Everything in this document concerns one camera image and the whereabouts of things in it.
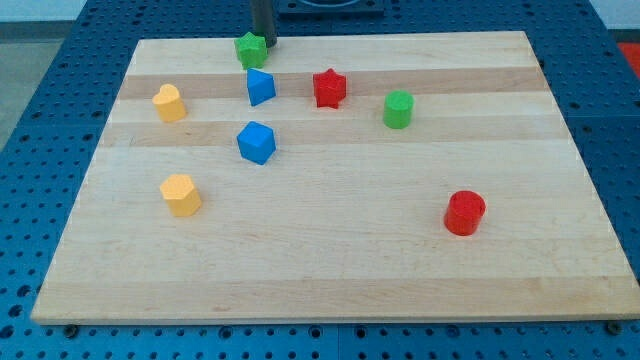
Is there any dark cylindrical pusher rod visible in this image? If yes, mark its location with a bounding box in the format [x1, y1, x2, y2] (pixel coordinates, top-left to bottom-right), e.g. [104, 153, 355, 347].
[250, 0, 277, 48]

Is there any green star block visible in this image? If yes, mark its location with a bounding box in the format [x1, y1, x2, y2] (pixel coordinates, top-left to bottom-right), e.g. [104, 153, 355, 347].
[234, 32, 268, 70]

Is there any blue triangle block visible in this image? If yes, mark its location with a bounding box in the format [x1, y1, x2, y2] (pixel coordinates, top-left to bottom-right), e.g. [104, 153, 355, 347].
[247, 68, 276, 106]

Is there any red star block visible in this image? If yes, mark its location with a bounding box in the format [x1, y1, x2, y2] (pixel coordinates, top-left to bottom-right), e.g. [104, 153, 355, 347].
[312, 68, 347, 109]

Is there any blue cube block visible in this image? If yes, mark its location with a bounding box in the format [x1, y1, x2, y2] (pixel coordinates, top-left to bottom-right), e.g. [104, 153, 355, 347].
[236, 121, 276, 165]

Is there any yellow heart block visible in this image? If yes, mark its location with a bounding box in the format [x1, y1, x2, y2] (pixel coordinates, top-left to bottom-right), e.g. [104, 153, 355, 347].
[152, 84, 187, 123]

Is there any green cylinder block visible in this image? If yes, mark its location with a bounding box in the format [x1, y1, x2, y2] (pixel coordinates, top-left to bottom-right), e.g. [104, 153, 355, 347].
[383, 90, 414, 129]

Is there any yellow hexagon block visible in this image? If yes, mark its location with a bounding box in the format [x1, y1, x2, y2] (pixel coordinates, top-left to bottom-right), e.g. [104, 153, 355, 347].
[159, 174, 202, 217]

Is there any light wooden board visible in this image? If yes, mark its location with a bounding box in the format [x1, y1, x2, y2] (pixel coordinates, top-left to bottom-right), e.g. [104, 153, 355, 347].
[31, 31, 639, 325]

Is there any red cylinder block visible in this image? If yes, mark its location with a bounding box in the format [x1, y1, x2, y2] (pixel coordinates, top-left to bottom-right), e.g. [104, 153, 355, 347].
[443, 190, 486, 236]

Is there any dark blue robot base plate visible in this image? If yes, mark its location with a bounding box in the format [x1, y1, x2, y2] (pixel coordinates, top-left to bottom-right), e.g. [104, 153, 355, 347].
[276, 0, 385, 17]

